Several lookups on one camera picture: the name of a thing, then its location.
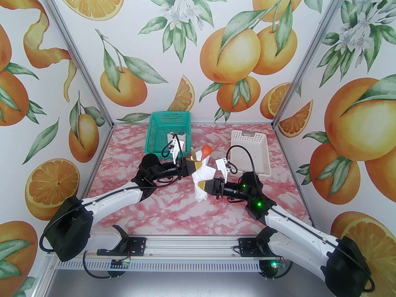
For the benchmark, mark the white paper napkin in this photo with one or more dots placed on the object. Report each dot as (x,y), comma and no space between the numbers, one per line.
(204,175)

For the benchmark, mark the orange plastic spoon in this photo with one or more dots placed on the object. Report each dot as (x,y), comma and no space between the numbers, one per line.
(206,150)

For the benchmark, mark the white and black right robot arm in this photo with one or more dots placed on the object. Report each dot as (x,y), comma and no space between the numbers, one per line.
(303,230)

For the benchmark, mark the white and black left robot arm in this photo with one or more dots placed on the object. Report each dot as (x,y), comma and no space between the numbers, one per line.
(108,196)

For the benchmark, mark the green plastic basket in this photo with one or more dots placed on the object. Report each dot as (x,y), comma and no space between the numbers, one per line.
(161,125)

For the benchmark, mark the white plastic basket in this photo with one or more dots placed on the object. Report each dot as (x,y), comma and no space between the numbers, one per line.
(256,141)

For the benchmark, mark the slotted metal strip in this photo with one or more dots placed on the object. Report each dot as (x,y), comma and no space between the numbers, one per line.
(191,264)

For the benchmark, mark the black round device with LED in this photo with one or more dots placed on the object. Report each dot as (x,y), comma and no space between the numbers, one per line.
(267,269)

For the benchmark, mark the small circuit board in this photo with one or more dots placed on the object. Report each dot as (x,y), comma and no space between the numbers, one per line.
(280,264)
(120,263)

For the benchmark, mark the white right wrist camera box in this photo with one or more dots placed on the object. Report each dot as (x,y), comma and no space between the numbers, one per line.
(222,165)

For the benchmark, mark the aluminium frame rear bar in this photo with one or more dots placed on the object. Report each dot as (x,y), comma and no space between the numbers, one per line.
(216,123)

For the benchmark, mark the aluminium mounting rail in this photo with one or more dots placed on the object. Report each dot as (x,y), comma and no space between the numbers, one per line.
(191,246)

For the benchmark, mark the aluminium frame post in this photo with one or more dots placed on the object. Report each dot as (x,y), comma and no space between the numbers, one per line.
(81,60)
(311,57)

